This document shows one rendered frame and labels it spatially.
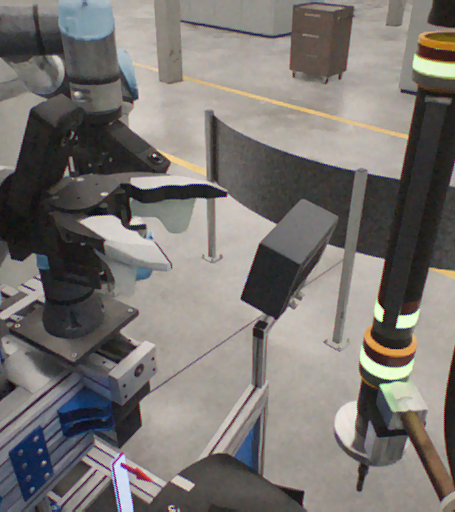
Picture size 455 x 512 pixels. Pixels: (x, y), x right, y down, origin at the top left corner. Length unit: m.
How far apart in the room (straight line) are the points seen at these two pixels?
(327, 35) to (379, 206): 5.03
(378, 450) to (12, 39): 0.76
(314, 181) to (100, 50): 1.79
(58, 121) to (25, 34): 0.48
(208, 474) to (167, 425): 1.60
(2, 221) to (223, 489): 0.50
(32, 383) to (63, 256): 0.89
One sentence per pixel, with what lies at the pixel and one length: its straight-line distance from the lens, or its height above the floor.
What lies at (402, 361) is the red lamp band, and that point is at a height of 1.57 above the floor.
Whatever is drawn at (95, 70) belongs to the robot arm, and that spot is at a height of 1.69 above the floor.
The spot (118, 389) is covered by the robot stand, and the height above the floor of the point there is 0.96.
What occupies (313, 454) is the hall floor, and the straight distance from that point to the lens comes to 2.38.
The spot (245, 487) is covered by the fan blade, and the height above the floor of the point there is 1.18.
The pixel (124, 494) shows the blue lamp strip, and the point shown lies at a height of 1.11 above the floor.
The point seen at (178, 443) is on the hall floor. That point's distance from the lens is 2.40.
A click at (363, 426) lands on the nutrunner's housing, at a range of 0.54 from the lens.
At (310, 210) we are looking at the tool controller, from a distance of 1.38.
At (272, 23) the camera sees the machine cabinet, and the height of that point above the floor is 0.26.
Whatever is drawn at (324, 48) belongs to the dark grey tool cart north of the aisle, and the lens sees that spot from 7.32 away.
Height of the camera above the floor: 1.88
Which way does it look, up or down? 32 degrees down
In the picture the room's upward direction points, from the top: straight up
